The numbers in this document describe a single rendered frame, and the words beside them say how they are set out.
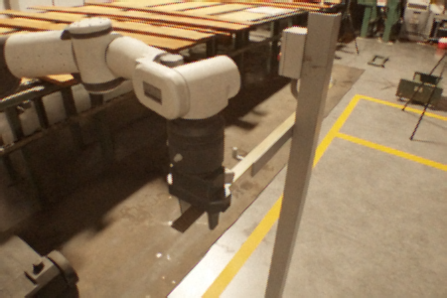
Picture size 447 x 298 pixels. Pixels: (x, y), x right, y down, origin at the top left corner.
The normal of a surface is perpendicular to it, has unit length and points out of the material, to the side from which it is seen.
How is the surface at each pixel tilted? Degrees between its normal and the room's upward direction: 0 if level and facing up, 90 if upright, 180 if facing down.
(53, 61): 94
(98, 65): 93
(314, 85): 90
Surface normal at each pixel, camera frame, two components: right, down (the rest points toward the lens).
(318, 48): -0.54, 0.43
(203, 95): 0.70, 0.39
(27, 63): 0.03, 0.58
